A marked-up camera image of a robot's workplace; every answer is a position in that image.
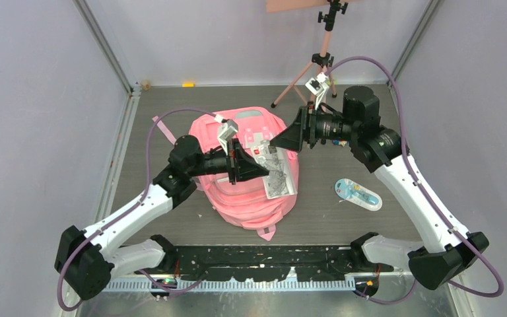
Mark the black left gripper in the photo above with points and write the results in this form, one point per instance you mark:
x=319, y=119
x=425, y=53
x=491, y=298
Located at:
x=238, y=164

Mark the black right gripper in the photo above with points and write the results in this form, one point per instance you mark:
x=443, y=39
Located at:
x=303, y=129

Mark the clear geometry ruler set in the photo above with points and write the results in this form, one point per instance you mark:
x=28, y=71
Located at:
x=280, y=163

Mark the pink student backpack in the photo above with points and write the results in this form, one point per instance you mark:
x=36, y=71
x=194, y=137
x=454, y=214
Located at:
x=245, y=204

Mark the light blue round object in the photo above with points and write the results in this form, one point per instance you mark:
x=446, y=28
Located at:
x=353, y=192

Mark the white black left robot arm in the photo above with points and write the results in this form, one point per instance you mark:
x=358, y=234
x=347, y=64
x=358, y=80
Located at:
x=88, y=259

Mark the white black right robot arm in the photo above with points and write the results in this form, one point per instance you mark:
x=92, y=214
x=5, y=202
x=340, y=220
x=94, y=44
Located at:
x=446, y=247

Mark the colourful toy block train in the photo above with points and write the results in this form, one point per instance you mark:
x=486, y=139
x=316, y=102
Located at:
x=340, y=142

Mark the small wooden block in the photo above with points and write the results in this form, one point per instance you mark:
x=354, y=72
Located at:
x=145, y=84

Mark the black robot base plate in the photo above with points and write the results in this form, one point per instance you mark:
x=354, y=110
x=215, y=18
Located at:
x=264, y=263

